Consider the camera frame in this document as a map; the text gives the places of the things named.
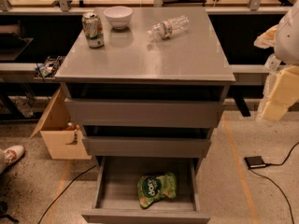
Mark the white ceramic bowl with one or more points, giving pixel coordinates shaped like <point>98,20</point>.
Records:
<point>119,16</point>

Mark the white red sneaker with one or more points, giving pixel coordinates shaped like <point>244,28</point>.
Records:
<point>10,156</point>

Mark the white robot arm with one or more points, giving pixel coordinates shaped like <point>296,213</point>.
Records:
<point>286,47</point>

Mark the open cardboard box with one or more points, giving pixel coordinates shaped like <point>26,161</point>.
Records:
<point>60,143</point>

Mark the orange bottle in box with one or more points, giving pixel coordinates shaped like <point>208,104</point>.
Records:
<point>71,126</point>

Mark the grey metal shelf rack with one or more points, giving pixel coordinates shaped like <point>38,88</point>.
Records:
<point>55,34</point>

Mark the grey middle drawer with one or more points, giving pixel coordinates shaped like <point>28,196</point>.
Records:
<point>146,147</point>

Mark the green rice chip bag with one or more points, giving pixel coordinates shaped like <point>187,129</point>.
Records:
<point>153,188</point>

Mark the grey drawer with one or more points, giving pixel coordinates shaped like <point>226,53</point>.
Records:
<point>117,201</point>
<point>145,113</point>
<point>146,147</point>

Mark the grey top drawer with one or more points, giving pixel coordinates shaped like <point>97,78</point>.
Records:
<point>145,113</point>

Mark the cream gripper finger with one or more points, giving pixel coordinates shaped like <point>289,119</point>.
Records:
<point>266,39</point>
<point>281,91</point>

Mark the black foot pedal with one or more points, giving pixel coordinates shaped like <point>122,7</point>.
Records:
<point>254,162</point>

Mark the clear plastic water bottle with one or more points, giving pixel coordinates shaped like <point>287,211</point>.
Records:
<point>168,28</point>

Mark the grey drawer cabinet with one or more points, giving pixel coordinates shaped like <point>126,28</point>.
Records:
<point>189,67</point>

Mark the green soda can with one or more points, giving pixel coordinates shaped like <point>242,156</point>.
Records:
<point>93,29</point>

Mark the grey bottom drawer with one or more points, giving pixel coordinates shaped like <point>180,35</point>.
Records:
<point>117,201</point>

